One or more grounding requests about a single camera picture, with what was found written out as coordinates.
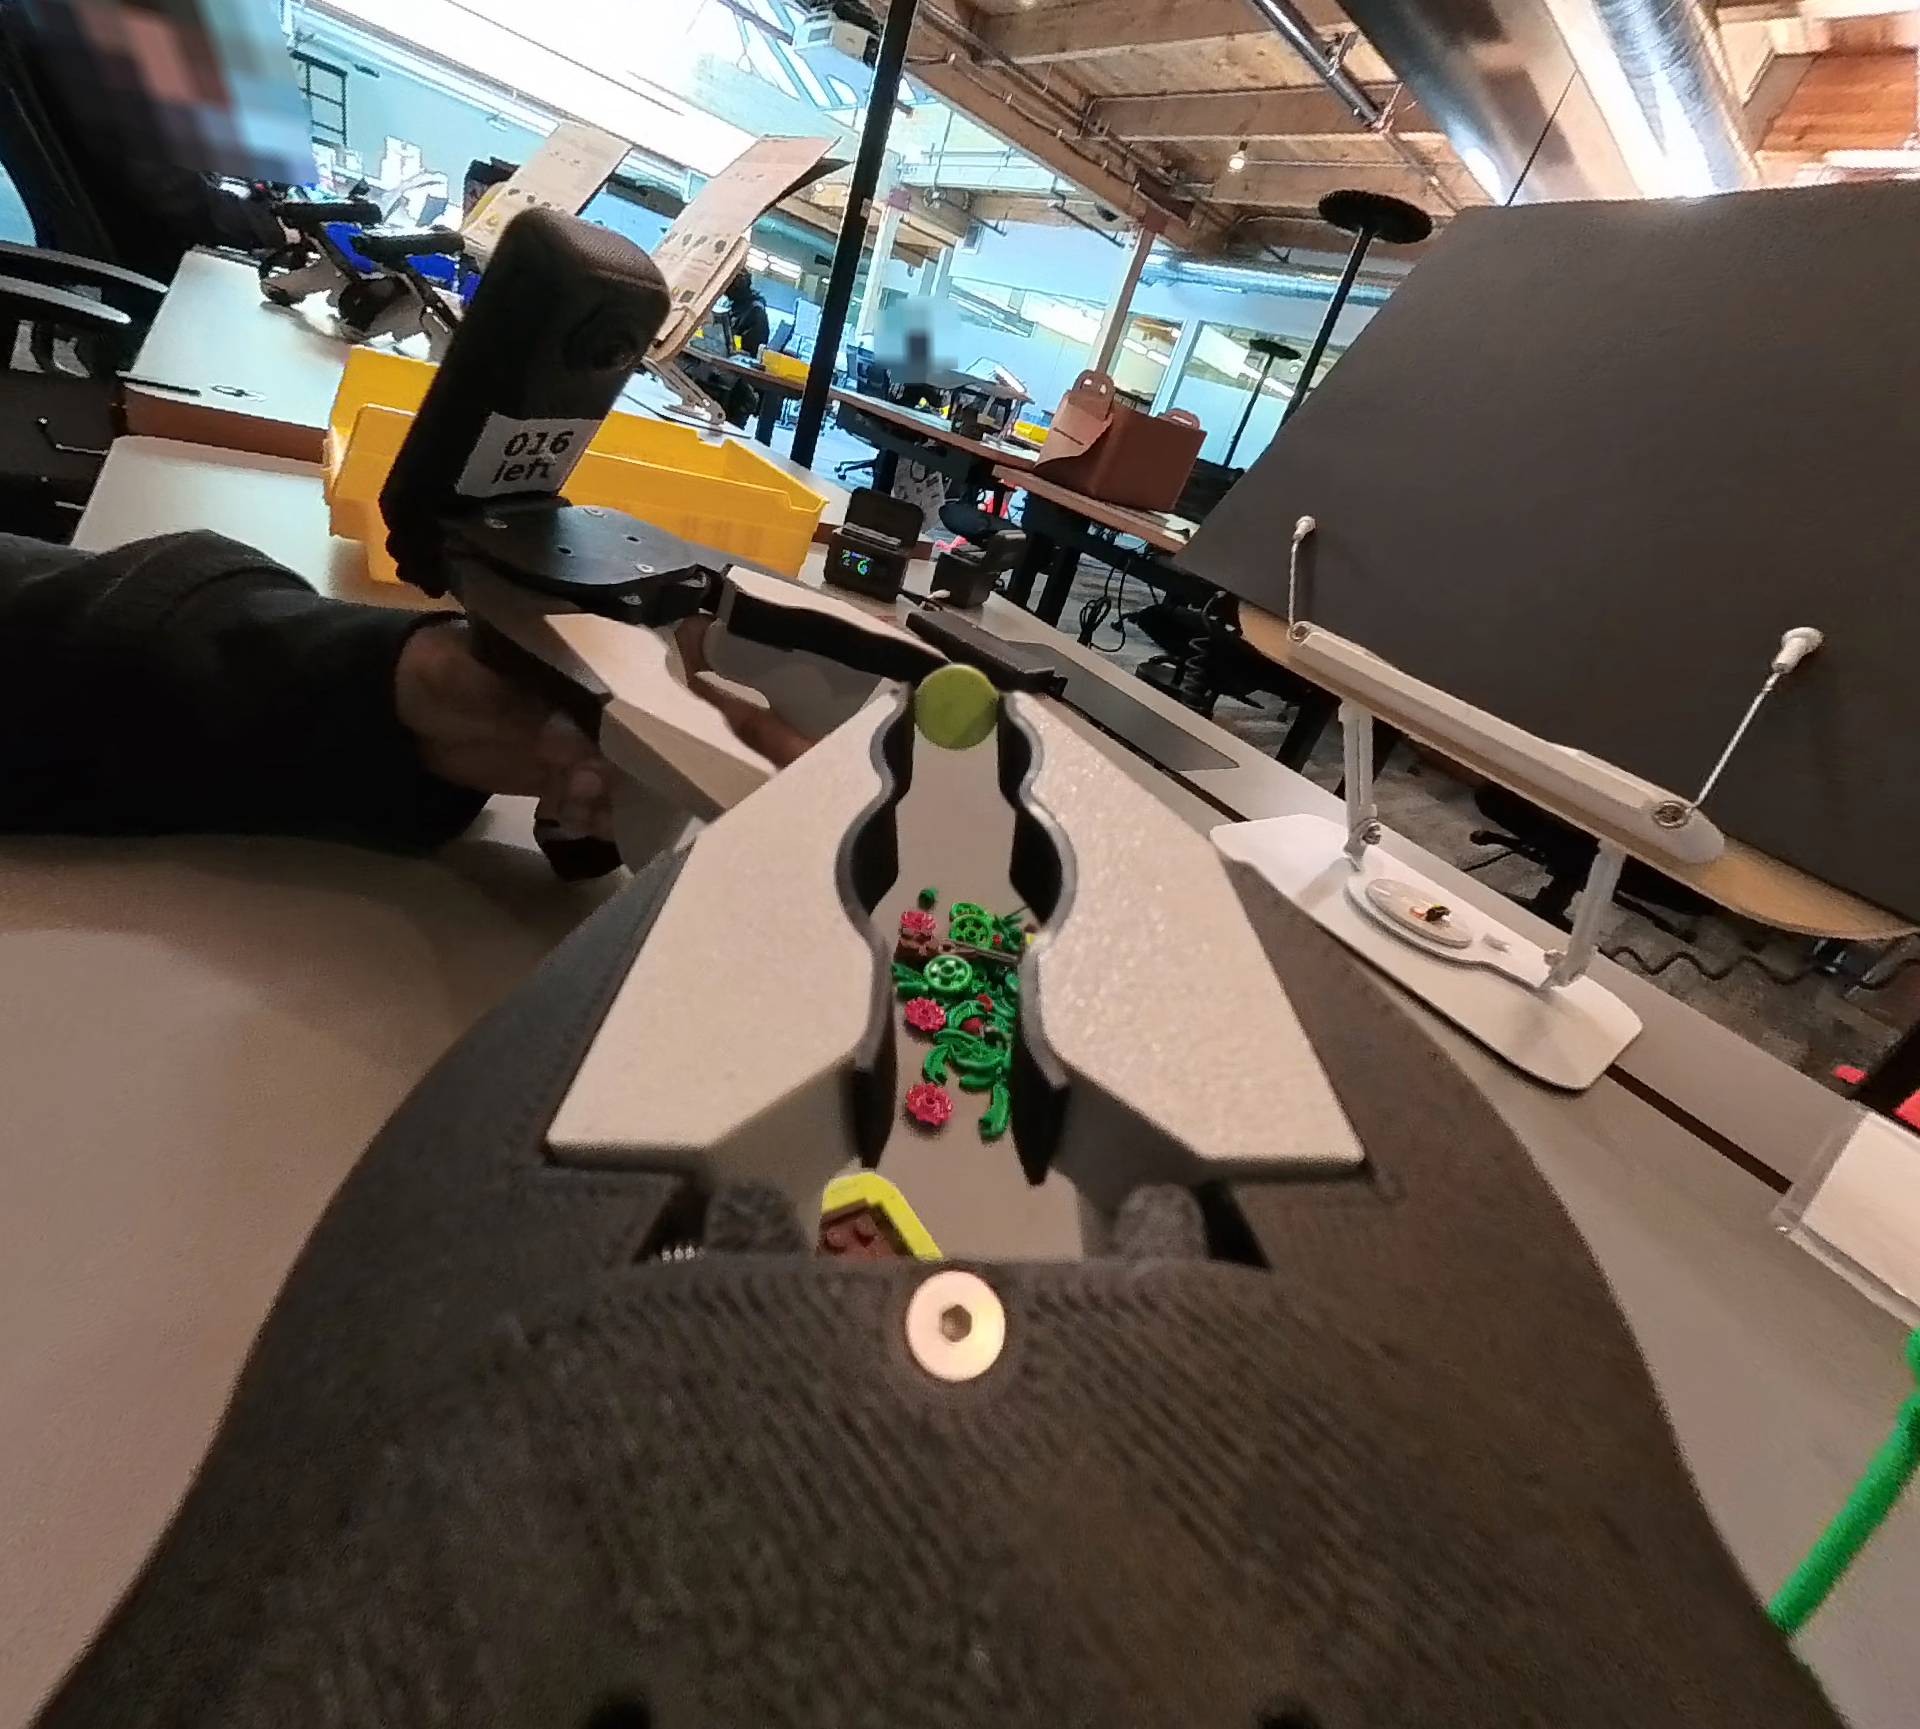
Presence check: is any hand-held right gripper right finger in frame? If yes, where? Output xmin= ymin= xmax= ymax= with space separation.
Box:
xmin=996 ymin=691 xmax=1374 ymax=1224

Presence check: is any yellow plastic bin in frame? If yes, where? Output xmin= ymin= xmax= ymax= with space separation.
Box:
xmin=321 ymin=401 xmax=832 ymax=590
xmin=338 ymin=345 xmax=456 ymax=415

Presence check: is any green toy plant stem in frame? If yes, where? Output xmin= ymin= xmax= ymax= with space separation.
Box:
xmin=1766 ymin=1324 xmax=1920 ymax=1633

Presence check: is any person's left forearm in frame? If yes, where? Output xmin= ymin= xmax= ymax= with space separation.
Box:
xmin=0 ymin=528 xmax=498 ymax=860

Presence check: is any black charging box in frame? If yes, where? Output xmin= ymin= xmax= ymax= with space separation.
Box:
xmin=930 ymin=528 xmax=1029 ymax=611

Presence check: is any long wooden desk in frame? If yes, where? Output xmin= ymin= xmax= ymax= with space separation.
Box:
xmin=824 ymin=387 xmax=1202 ymax=651

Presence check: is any lime toy brick pot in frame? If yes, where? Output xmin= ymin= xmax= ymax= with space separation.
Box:
xmin=816 ymin=1170 xmax=944 ymax=1262

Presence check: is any black floor lamp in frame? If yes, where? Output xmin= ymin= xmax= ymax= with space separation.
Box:
xmin=1291 ymin=188 xmax=1437 ymax=440

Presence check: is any black office chair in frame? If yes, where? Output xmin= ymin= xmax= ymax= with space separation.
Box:
xmin=1131 ymin=589 xmax=1299 ymax=726
xmin=0 ymin=244 xmax=168 ymax=546

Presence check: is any pile of small toy pieces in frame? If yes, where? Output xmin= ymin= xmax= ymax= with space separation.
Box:
xmin=894 ymin=880 xmax=1052 ymax=1146

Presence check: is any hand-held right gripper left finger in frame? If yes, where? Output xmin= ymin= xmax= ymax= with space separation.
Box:
xmin=543 ymin=689 xmax=919 ymax=1221

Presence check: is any clear plastic box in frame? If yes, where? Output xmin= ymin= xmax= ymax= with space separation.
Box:
xmin=1770 ymin=1106 xmax=1920 ymax=1310

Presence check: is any black vertical pole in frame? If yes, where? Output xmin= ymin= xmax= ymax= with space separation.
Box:
xmin=785 ymin=0 xmax=961 ymax=470

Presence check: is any tan tilted board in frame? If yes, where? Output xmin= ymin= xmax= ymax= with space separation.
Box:
xmin=651 ymin=134 xmax=846 ymax=369
xmin=479 ymin=120 xmax=635 ymax=261

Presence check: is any large black board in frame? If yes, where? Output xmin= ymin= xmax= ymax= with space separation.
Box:
xmin=1183 ymin=177 xmax=1920 ymax=936

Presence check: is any black and white hand-held device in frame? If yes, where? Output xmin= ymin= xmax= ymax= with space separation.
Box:
xmin=258 ymin=197 xmax=469 ymax=354

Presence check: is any brown leather bag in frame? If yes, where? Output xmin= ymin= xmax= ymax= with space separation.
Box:
xmin=1031 ymin=370 xmax=1206 ymax=504

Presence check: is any black charger with display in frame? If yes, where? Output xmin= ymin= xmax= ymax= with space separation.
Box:
xmin=822 ymin=490 xmax=919 ymax=600

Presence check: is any lime round toy piece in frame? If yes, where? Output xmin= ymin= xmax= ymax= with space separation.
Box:
xmin=912 ymin=665 xmax=1001 ymax=751

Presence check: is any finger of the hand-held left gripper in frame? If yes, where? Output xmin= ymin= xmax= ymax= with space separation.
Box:
xmin=704 ymin=563 xmax=924 ymax=691
xmin=678 ymin=629 xmax=867 ymax=736

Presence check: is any person's left hand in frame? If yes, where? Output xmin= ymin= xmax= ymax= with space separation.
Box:
xmin=394 ymin=617 xmax=610 ymax=812

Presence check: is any white stand with bar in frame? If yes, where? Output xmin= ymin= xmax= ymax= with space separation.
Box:
xmin=1206 ymin=514 xmax=1823 ymax=1092

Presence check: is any black cable tray lid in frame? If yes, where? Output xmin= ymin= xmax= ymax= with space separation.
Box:
xmin=1046 ymin=668 xmax=1250 ymax=781

